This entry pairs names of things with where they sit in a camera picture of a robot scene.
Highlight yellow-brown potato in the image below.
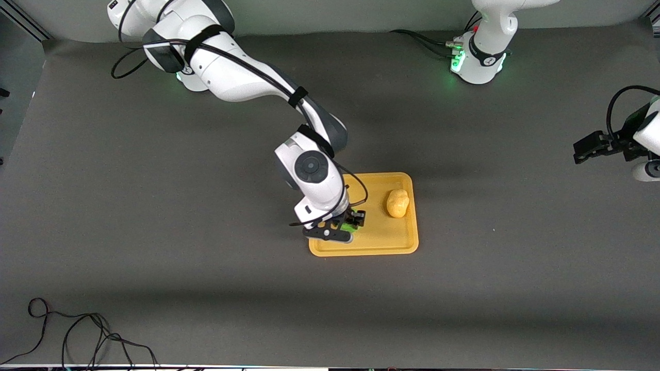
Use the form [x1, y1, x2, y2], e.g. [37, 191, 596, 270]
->
[386, 189, 410, 218]

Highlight yellow plastic tray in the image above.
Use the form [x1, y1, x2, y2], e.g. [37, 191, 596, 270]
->
[308, 172, 419, 257]

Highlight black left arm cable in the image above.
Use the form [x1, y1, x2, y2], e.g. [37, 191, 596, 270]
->
[606, 85, 660, 142]

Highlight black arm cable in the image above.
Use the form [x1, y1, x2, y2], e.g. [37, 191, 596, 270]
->
[110, 0, 369, 227]
[606, 85, 660, 142]

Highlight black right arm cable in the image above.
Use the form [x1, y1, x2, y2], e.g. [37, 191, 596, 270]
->
[110, 0, 369, 227]

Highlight black left arm base cables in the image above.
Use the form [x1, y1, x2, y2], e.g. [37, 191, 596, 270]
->
[390, 10, 483, 58]

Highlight loose thin black cable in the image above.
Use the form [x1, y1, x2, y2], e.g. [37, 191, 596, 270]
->
[0, 297, 160, 371]

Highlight aluminium frame profile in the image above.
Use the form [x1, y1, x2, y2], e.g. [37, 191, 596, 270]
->
[0, 0, 52, 43]

